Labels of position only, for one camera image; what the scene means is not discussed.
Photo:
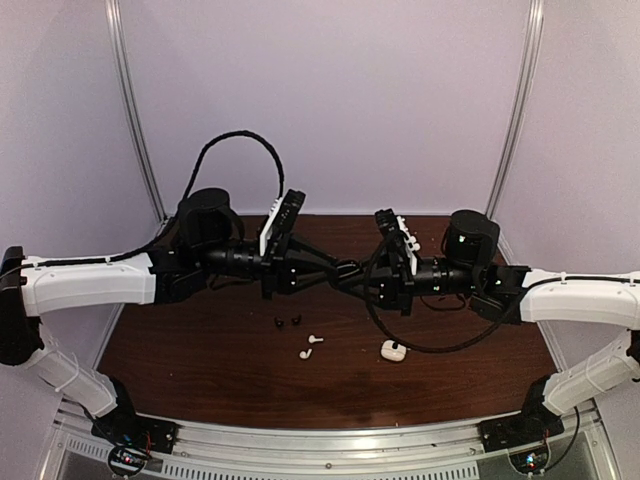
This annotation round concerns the white earbud charging case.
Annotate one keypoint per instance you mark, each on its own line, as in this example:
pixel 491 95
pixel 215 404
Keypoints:
pixel 393 351

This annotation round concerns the aluminium frame post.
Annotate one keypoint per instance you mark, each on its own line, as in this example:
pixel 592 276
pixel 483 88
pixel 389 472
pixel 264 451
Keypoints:
pixel 529 60
pixel 132 115

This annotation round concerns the circuit board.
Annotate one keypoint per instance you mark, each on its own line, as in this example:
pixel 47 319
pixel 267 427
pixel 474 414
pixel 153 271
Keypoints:
pixel 126 462
pixel 529 462

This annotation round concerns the aluminium front rail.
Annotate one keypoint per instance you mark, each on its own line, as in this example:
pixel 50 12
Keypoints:
pixel 451 450

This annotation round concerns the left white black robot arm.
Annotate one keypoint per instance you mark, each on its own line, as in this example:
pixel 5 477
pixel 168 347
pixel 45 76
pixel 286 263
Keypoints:
pixel 208 240

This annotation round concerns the left circuit board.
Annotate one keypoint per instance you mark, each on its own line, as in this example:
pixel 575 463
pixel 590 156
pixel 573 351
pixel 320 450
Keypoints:
pixel 126 462

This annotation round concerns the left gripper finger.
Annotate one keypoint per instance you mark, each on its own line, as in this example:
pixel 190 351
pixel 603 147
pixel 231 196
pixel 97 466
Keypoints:
pixel 346 266
pixel 339 278

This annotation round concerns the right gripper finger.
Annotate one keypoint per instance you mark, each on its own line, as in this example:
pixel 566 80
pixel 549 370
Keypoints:
pixel 355 287
pixel 363 266

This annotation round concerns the white earbud lower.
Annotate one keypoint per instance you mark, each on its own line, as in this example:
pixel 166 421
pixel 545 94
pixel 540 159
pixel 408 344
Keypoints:
pixel 305 354

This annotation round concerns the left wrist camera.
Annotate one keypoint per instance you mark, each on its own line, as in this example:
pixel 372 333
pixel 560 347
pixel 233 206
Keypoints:
pixel 281 218

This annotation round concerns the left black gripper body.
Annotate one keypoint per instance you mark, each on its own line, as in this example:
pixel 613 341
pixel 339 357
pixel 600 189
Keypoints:
pixel 272 266

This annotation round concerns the right circuit board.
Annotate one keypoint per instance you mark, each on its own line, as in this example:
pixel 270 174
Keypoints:
pixel 529 462

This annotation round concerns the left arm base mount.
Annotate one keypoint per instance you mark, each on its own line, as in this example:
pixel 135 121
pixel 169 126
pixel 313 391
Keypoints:
pixel 146 434

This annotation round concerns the left aluminium frame post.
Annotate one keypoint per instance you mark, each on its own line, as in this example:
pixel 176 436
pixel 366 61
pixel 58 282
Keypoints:
pixel 132 115

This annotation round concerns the right aluminium frame post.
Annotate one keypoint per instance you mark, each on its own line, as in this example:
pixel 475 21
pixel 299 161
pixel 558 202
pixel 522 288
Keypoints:
pixel 529 60

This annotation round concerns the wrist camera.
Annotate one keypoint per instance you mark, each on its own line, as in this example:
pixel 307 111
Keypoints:
pixel 404 244
pixel 281 218

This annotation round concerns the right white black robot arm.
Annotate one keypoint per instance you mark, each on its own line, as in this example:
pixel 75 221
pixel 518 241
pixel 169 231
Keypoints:
pixel 505 294

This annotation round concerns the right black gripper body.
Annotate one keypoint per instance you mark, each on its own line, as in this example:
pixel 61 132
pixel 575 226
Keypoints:
pixel 403 283

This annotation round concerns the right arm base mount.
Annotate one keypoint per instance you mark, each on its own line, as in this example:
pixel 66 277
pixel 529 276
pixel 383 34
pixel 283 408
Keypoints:
pixel 518 429

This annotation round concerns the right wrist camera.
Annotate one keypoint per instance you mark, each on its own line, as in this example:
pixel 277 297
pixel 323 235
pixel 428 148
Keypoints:
pixel 404 244

